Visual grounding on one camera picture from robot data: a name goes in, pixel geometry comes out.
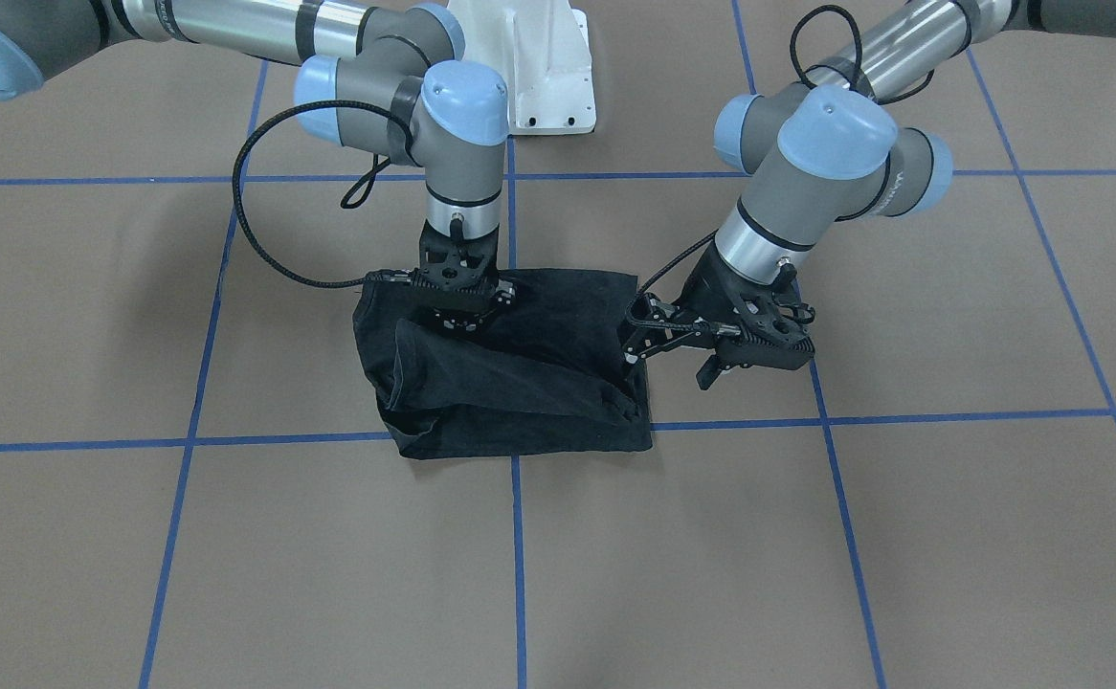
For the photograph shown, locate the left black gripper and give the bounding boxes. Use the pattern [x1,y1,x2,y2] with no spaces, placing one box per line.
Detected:
[622,245,760,391]

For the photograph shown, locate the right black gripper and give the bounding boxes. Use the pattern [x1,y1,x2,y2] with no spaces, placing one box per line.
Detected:
[419,287,516,333]

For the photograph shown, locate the black printed t-shirt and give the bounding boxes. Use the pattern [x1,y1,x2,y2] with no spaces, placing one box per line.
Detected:
[353,269,653,459]

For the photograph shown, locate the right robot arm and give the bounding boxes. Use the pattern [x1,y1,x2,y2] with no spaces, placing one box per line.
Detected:
[0,1,516,333]

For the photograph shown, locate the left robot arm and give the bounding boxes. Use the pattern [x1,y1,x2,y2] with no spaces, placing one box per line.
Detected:
[622,1,1116,389]

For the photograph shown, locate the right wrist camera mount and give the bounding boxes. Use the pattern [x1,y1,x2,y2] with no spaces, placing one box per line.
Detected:
[411,223,500,299]

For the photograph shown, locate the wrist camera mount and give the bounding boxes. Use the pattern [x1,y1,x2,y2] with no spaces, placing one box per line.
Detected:
[411,223,500,299]
[716,278,815,370]

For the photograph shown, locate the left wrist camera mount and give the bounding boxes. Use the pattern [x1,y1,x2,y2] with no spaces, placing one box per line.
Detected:
[716,278,815,370]

